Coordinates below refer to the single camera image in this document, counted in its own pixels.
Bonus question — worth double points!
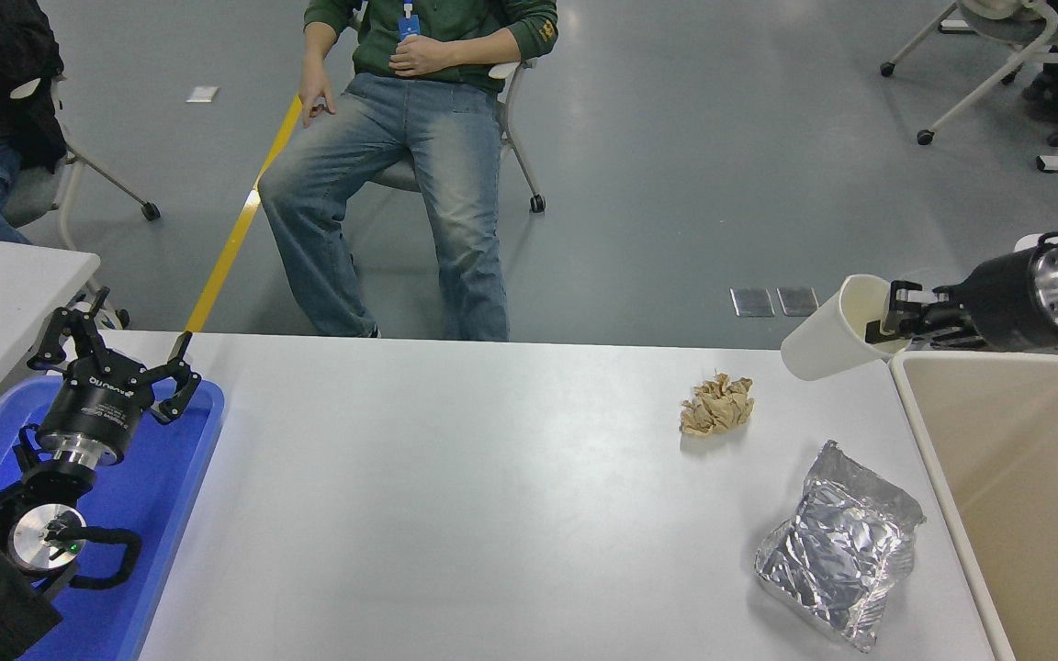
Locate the crumpled tan paper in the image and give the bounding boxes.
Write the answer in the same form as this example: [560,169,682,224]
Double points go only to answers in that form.
[680,373,757,438]

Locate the large pale plastic bin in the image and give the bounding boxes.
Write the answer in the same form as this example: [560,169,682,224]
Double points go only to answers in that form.
[889,349,1058,661]

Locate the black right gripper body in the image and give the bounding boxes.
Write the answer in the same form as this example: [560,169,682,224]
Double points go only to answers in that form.
[955,248,1058,353]

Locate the white paper cup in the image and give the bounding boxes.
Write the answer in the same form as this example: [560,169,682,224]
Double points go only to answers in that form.
[780,274,916,382]

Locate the white frame office chair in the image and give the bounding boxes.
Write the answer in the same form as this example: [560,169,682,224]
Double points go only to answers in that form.
[359,60,546,214]
[880,0,1058,148]
[1,75,163,331]

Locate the silver foil tray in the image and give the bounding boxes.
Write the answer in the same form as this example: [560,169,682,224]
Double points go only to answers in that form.
[754,441,927,653]

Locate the blue plastic tray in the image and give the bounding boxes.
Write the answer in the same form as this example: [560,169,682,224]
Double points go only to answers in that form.
[0,375,227,661]

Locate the metal floor outlet plate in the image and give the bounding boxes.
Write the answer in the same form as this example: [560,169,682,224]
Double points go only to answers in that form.
[731,287,776,319]
[777,286,822,318]

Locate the person's left hand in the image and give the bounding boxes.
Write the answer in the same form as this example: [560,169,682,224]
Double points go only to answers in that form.
[388,35,458,78]

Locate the person's right hand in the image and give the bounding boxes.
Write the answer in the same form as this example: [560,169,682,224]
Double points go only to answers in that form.
[298,55,339,128]

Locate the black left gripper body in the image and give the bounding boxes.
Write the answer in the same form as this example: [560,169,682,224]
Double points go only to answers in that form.
[39,359,158,452]

